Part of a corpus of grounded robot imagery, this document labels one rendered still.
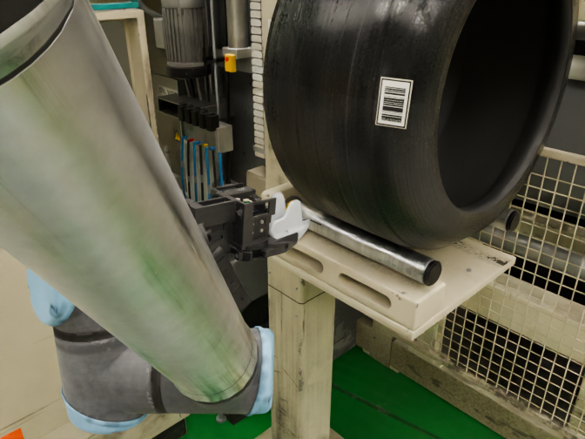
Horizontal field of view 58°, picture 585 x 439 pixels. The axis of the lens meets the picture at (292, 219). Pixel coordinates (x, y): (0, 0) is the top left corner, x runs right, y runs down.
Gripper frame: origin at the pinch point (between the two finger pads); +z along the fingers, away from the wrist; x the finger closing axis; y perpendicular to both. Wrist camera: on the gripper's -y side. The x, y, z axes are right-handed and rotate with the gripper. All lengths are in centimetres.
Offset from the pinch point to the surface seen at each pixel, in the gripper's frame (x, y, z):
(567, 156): -12, 6, 65
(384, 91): -9.1, 21.0, 3.0
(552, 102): -12, 18, 51
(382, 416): 24, -93, 73
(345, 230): 6.6, -7.1, 18.8
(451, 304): -11.7, -17.3, 29.1
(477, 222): -12.2, -1.5, 30.9
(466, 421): 4, -91, 92
